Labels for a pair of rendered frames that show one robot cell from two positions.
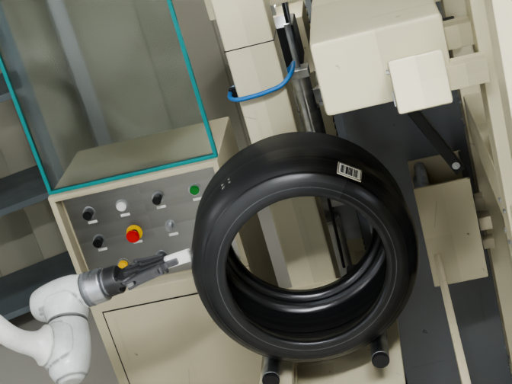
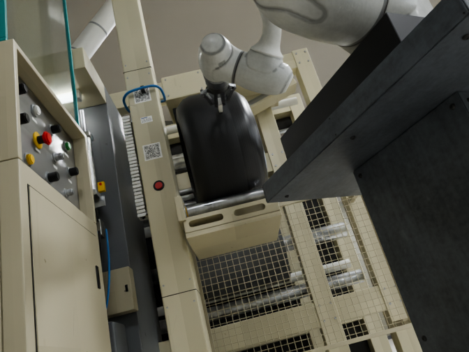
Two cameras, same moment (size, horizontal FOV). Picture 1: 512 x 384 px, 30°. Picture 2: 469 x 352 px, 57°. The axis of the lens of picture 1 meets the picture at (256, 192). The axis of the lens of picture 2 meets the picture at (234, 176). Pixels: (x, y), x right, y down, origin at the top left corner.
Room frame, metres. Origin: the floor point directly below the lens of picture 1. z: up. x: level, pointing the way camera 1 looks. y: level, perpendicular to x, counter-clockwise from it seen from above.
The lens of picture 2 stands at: (2.53, 1.59, 0.34)
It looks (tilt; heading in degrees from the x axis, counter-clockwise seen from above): 23 degrees up; 257
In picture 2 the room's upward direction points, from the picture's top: 15 degrees counter-clockwise
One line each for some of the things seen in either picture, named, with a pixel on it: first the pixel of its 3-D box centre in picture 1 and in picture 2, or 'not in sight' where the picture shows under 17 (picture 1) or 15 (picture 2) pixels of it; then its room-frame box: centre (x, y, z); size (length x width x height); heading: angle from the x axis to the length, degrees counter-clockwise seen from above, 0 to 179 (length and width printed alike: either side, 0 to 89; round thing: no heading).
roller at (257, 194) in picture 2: (273, 343); (229, 201); (2.21, 0.07, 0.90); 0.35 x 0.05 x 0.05; 170
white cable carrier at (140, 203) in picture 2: not in sight; (135, 165); (2.54, -0.08, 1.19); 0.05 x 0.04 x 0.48; 80
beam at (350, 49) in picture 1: (373, 26); (220, 89); (2.02, -0.34, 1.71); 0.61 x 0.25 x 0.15; 170
